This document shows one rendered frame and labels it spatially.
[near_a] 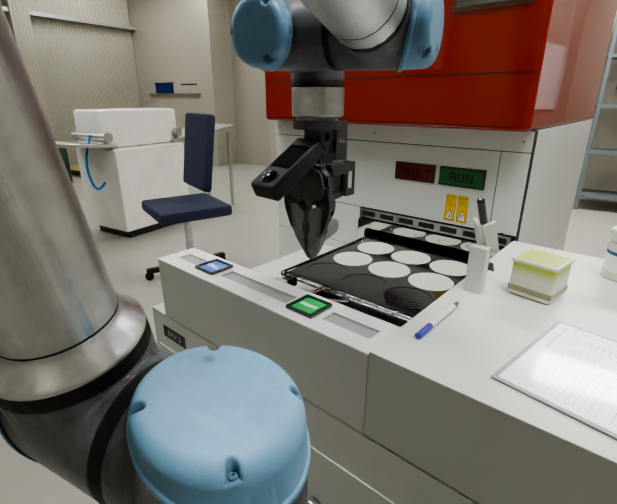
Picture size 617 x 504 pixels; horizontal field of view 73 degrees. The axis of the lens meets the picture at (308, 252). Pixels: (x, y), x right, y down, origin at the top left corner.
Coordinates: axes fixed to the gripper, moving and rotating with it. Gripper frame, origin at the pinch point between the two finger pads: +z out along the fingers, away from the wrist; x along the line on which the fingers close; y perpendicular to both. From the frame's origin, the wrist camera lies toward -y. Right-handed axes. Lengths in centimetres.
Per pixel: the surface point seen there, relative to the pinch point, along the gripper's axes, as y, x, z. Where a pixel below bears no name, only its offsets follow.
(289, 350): -4.6, 0.0, 16.0
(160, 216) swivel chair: 89, 204, 50
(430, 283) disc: 35.1, -5.8, 16.0
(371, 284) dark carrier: 26.2, 3.9, 16.0
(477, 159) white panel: 58, -5, -9
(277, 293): 1.1, 8.2, 10.3
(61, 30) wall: 297, 840, -136
